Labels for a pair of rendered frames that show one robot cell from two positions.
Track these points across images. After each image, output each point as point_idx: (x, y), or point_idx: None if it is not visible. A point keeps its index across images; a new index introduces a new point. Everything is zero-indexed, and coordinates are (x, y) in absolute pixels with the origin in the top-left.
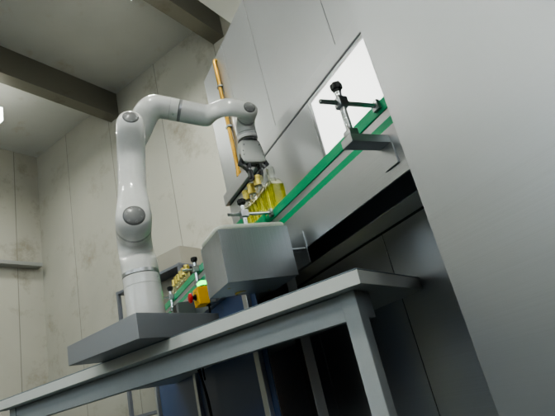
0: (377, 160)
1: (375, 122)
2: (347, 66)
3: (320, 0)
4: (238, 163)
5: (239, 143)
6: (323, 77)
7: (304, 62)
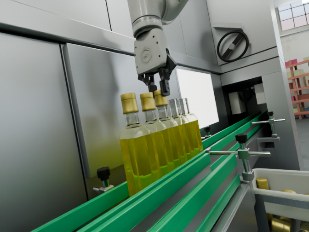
0: (256, 145)
1: (249, 128)
2: (199, 76)
3: (180, 19)
4: (176, 63)
5: (163, 31)
6: (184, 63)
7: (163, 31)
